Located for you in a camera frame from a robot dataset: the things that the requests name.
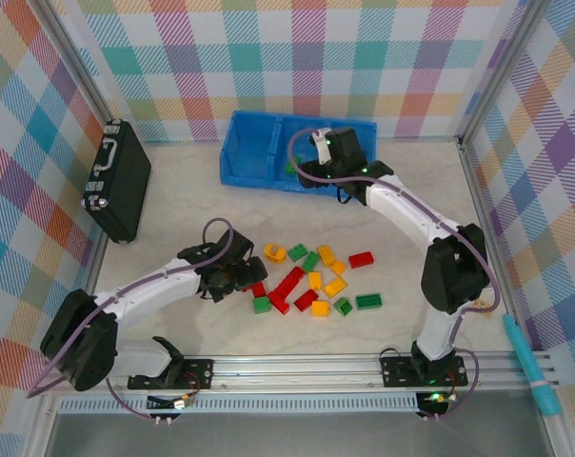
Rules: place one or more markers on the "teal pen-shaped tool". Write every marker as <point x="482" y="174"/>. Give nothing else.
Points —
<point x="530" y="366"/>

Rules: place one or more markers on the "dark green lego brick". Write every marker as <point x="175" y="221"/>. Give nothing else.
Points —
<point x="368" y="302"/>

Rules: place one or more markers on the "aluminium side rail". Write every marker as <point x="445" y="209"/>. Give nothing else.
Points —
<point x="486" y="228"/>

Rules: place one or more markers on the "blue three-compartment plastic bin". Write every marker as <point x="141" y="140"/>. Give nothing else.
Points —
<point x="249" y="157"/>

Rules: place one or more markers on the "yellow rounded lego piece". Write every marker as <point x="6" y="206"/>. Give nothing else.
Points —
<point x="270" y="254"/>

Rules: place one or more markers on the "aluminium frame post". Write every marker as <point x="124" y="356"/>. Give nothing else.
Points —
<point x="499" y="71"/>
<point x="77" y="57"/>

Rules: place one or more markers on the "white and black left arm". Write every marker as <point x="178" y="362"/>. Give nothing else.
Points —
<point x="149" y="285"/>

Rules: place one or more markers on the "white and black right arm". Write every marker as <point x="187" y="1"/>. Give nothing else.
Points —
<point x="402" y="204"/>

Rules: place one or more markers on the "yellow lego brick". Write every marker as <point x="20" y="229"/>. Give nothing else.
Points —
<point x="335" y="287"/>
<point x="321" y="309"/>
<point x="326" y="255"/>
<point x="338" y="268"/>
<point x="316" y="281"/>

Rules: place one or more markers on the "small black controller board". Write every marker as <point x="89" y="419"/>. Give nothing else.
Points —
<point x="435" y="404"/>
<point x="164" y="403"/>

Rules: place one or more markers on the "aluminium mounting rail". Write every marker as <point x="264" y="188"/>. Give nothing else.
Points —
<point x="292" y="371"/>

